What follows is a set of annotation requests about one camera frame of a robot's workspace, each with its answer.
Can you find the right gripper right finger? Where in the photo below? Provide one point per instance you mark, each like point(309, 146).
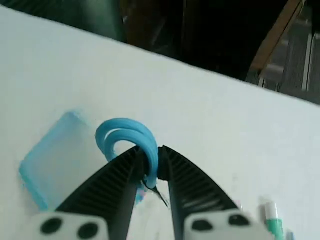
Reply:
point(190, 180)

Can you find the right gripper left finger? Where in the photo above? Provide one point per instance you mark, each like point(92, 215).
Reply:
point(105, 190)

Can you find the blue scissors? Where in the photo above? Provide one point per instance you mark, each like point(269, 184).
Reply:
point(147, 147)

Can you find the translucent blue plastic box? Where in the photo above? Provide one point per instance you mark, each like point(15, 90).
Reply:
point(47, 160)

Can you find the green and white pen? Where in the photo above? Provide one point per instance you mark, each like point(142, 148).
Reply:
point(275, 220)

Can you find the wooden desk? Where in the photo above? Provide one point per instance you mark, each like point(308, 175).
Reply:
point(275, 35)

